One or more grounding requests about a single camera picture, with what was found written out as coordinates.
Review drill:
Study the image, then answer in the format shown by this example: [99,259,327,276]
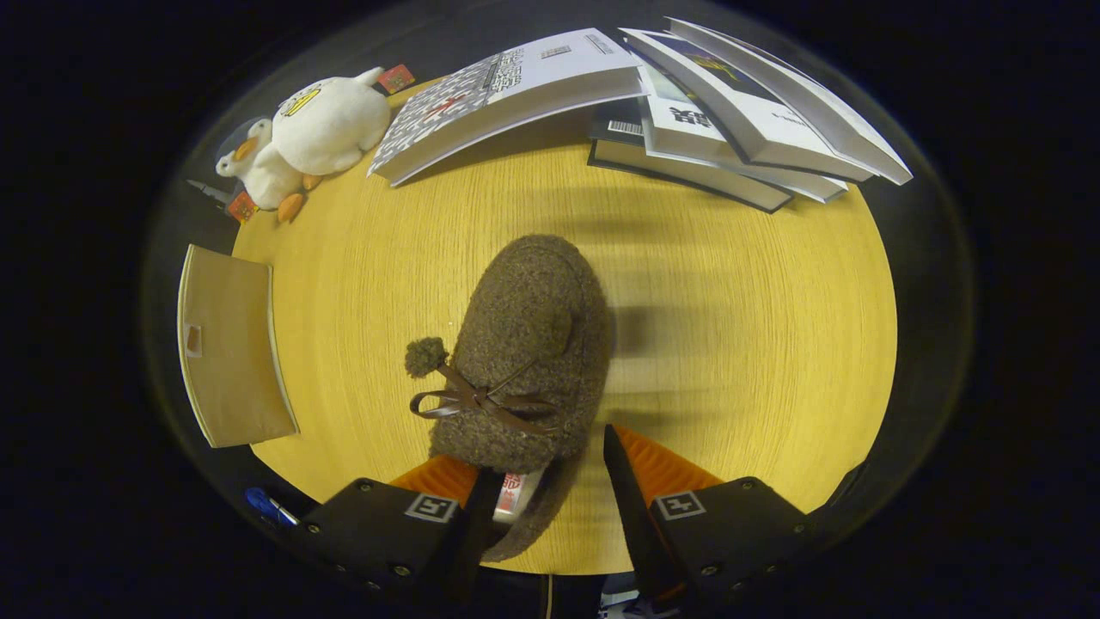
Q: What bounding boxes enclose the blue plastic object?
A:
[244,487,300,528]

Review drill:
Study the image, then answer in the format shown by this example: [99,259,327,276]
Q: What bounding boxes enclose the white book black print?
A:
[640,64,850,205]

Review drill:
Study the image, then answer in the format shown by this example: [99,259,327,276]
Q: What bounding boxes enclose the white duck plush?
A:
[271,64,418,177]

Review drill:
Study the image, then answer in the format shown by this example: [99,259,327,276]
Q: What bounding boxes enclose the beige fabric storage box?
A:
[176,244,302,450]

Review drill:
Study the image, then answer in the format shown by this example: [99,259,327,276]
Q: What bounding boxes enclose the grey patterned white book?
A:
[368,28,647,188]

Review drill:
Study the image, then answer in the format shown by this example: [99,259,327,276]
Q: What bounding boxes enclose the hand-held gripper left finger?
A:
[292,454,508,603]

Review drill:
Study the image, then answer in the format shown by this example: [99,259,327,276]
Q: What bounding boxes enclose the grey white penguin plush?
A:
[215,118,309,226]

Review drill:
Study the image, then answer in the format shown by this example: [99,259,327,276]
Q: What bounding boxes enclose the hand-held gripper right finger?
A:
[602,424,819,607]

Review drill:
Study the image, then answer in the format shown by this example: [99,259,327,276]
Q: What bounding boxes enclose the dark book white pages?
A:
[587,96,794,214]

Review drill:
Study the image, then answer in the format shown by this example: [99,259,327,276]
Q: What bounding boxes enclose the brown fuzzy shoe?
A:
[404,234,615,564]

